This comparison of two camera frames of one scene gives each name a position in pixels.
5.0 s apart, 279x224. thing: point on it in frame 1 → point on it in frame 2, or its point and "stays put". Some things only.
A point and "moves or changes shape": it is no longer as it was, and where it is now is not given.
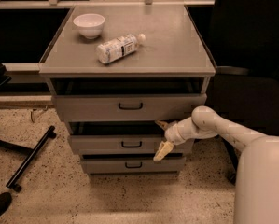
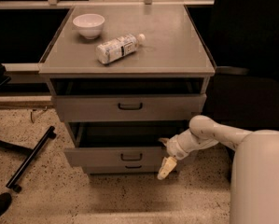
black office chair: [250, 51] stays put
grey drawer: [126, 145] moves or changes shape
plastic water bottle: [118, 47] stays put
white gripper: [173, 134] → [175, 148]
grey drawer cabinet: [117, 71] stays put
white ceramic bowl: [90, 25] stays put
